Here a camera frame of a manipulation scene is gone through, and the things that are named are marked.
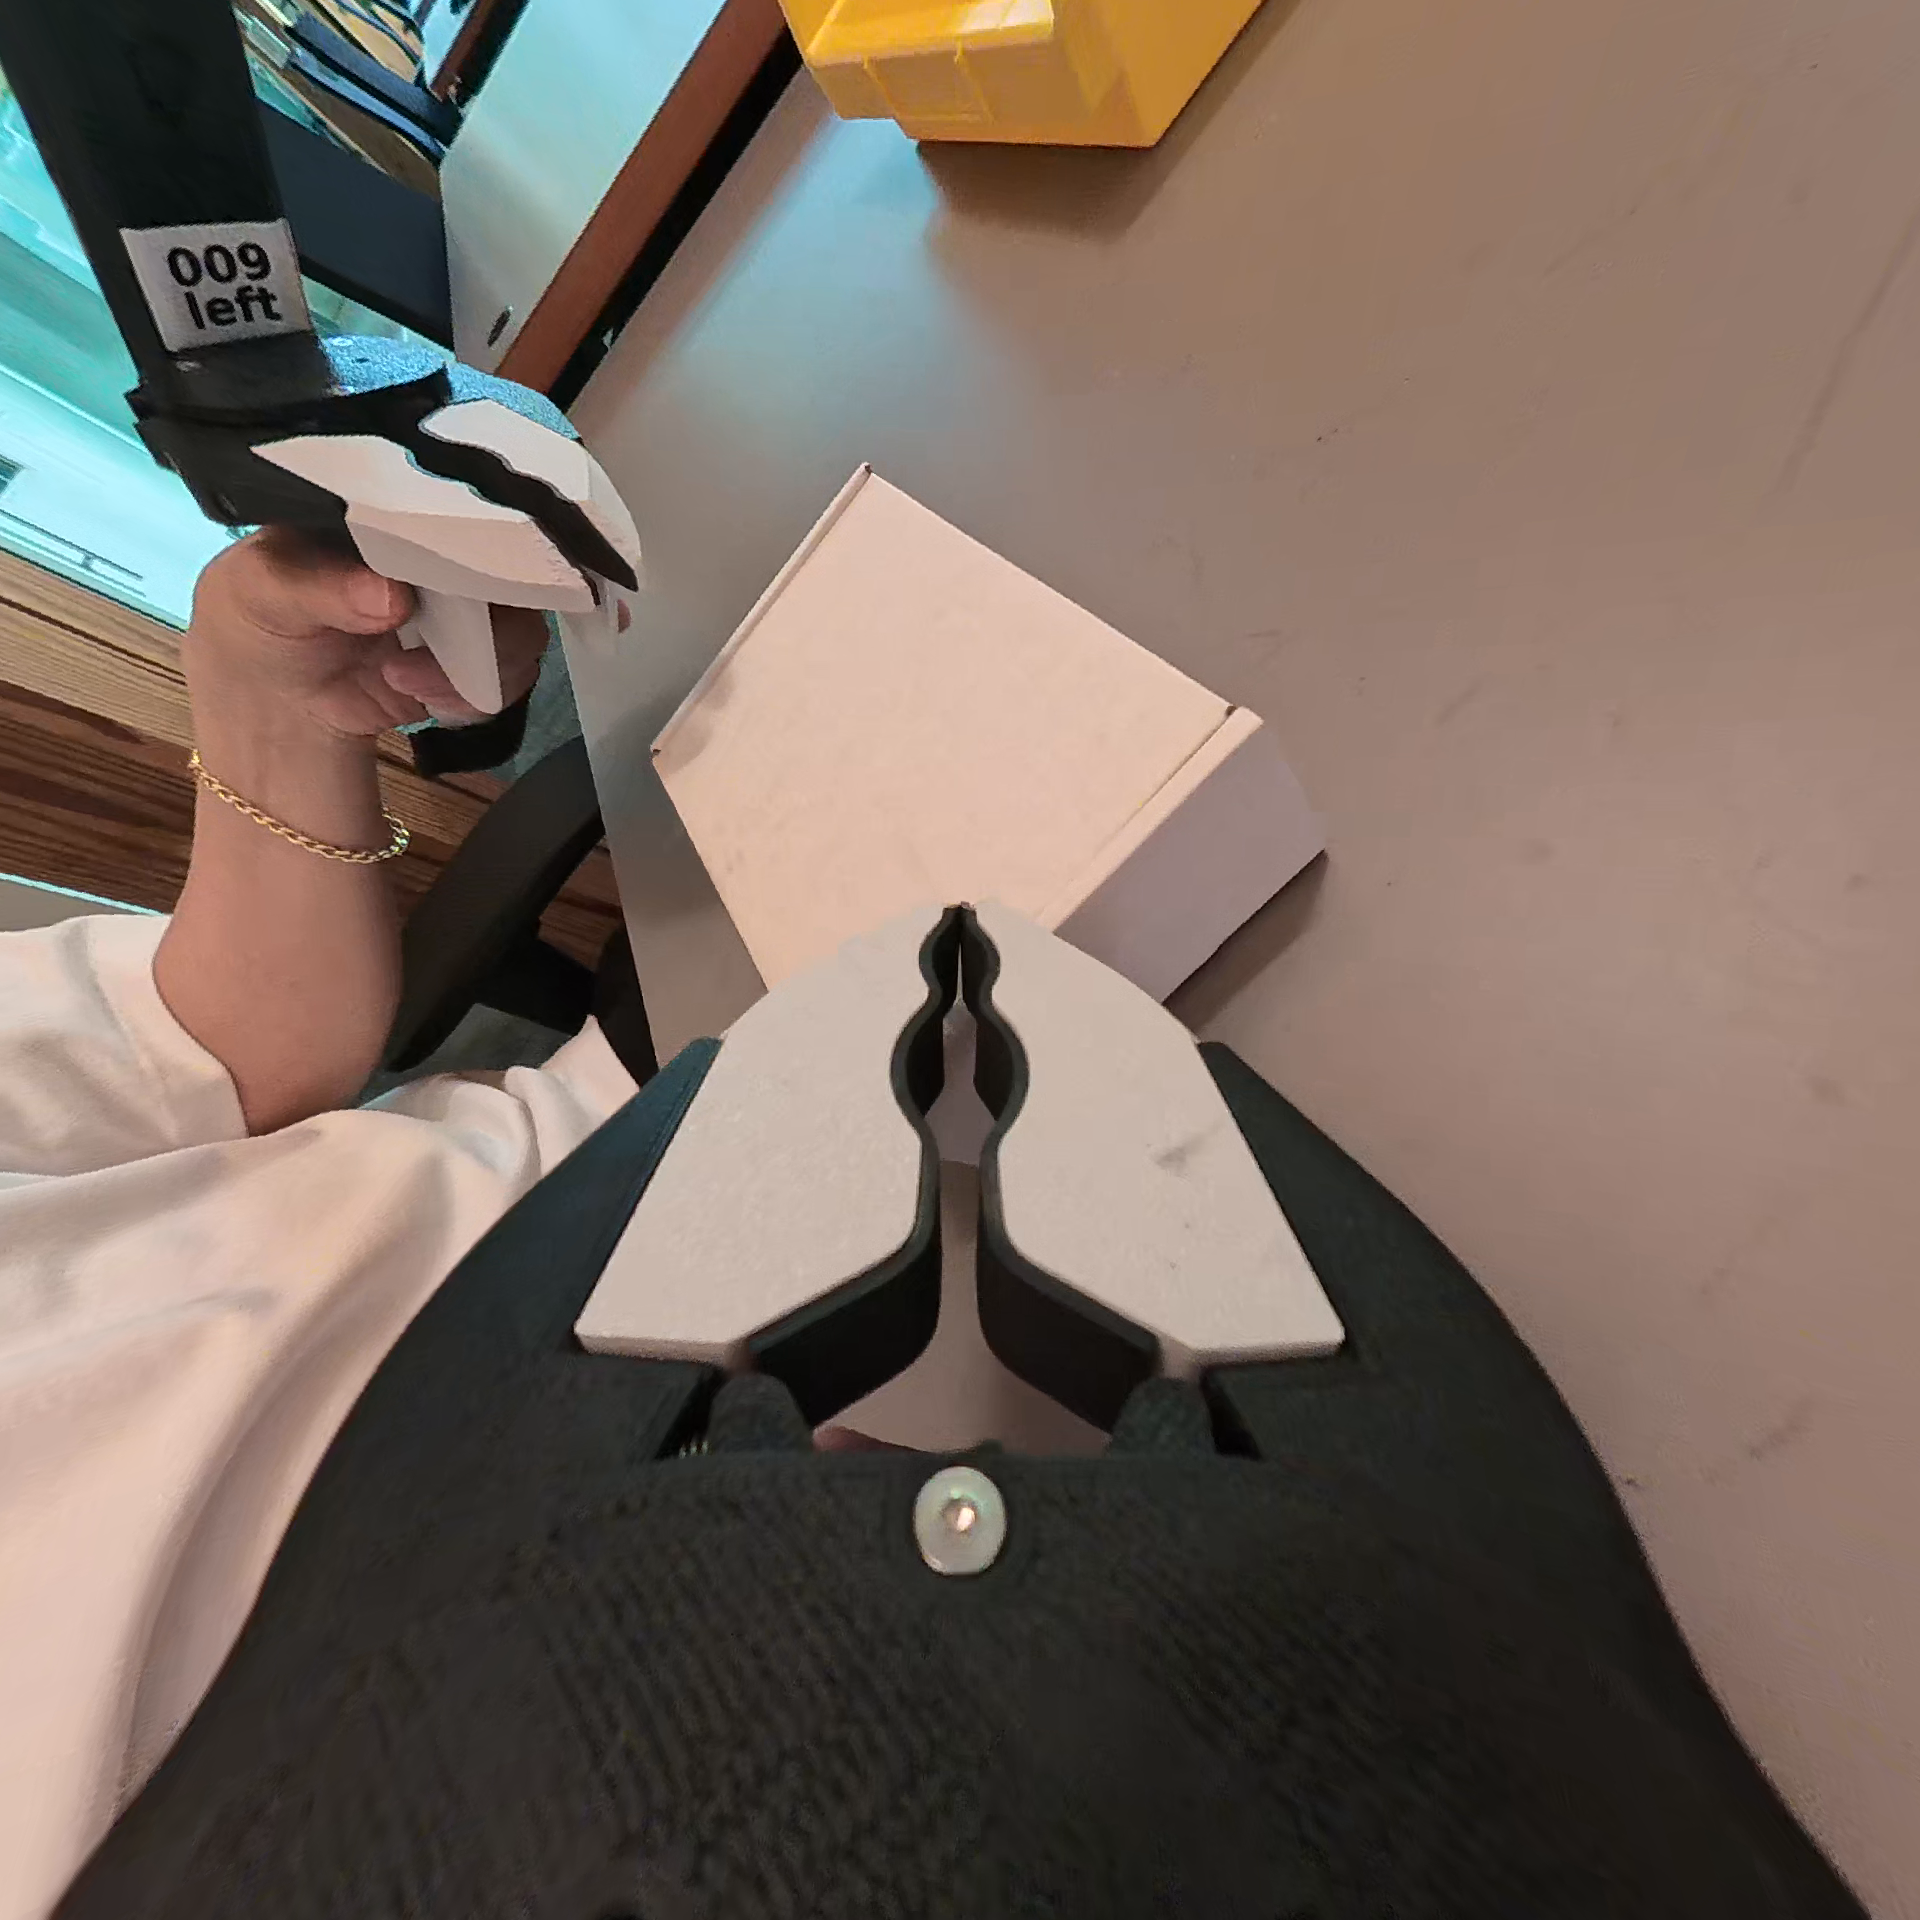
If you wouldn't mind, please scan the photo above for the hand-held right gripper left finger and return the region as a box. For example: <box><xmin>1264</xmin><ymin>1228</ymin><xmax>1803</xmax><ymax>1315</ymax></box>
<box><xmin>573</xmin><ymin>902</ymin><xmax>964</xmax><ymax>1423</ymax></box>

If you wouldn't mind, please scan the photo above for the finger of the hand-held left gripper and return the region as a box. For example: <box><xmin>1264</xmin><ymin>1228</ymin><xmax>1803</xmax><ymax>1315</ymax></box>
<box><xmin>421</xmin><ymin>403</ymin><xmax>645</xmax><ymax>602</ymax></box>
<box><xmin>252</xmin><ymin>431</ymin><xmax>601</xmax><ymax>618</ymax></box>

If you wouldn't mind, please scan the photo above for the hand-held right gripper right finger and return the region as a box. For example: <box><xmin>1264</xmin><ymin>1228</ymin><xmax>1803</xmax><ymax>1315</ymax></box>
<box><xmin>964</xmin><ymin>902</ymin><xmax>1346</xmax><ymax>1437</ymax></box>

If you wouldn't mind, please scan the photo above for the white cardboard box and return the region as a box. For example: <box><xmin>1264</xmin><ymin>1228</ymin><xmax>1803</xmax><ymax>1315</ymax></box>
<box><xmin>651</xmin><ymin>461</ymin><xmax>1329</xmax><ymax>1051</ymax></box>

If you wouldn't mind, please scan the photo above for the yellow plastic bin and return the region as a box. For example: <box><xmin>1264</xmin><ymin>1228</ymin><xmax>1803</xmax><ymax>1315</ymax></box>
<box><xmin>779</xmin><ymin>0</ymin><xmax>1268</xmax><ymax>148</ymax></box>

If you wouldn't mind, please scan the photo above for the person's left hand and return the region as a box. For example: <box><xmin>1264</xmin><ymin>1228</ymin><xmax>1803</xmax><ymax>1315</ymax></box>
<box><xmin>183</xmin><ymin>532</ymin><xmax>456</xmax><ymax>753</ymax></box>

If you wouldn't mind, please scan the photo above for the black office chair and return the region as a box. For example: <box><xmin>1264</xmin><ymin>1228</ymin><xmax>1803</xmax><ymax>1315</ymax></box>
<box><xmin>383</xmin><ymin>737</ymin><xmax>663</xmax><ymax>1081</ymax></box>

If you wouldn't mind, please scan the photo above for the gold chain bracelet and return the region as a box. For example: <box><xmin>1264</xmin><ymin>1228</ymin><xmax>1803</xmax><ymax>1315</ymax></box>
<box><xmin>188</xmin><ymin>749</ymin><xmax>409</xmax><ymax>866</ymax></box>

